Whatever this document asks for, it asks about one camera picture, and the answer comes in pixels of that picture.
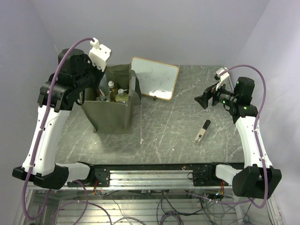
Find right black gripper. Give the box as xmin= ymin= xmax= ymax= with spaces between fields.
xmin=195 ymin=79 xmax=238 ymax=109

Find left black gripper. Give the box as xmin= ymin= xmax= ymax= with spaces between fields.
xmin=75 ymin=56 xmax=106 ymax=91

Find amber clear soap bottle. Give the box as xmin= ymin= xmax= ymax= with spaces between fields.
xmin=108 ymin=81 xmax=118 ymax=102

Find yellow pump lotion bottle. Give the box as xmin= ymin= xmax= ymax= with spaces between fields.
xmin=115 ymin=89 xmax=128 ymax=102

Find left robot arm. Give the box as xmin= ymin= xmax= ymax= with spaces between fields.
xmin=12 ymin=45 xmax=111 ymax=190

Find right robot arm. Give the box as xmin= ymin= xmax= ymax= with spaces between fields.
xmin=194 ymin=74 xmax=282 ymax=199

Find green canvas bag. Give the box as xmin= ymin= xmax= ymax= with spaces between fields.
xmin=81 ymin=64 xmax=142 ymax=134

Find black beige slim tube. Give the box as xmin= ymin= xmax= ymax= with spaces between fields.
xmin=194 ymin=120 xmax=211 ymax=144

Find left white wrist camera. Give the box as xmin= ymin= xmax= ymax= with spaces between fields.
xmin=89 ymin=38 xmax=112 ymax=72

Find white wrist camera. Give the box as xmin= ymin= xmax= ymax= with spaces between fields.
xmin=214 ymin=67 xmax=230 ymax=90
xmin=89 ymin=38 xmax=112 ymax=72

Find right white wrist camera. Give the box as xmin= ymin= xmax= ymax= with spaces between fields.
xmin=214 ymin=67 xmax=230 ymax=90

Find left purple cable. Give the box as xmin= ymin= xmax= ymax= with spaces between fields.
xmin=22 ymin=37 xmax=113 ymax=225

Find purple cable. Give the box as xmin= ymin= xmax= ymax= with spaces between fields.
xmin=22 ymin=37 xmax=113 ymax=225
xmin=217 ymin=65 xmax=269 ymax=209

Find small whiteboard wooden frame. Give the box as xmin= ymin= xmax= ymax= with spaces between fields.
xmin=131 ymin=57 xmax=179 ymax=101

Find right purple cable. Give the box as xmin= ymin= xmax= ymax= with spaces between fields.
xmin=217 ymin=65 xmax=269 ymax=209

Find aluminium rail frame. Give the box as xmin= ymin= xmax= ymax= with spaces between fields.
xmin=14 ymin=163 xmax=282 ymax=225

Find loose cables under frame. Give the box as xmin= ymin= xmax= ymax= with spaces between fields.
xmin=77 ymin=186 xmax=256 ymax=225

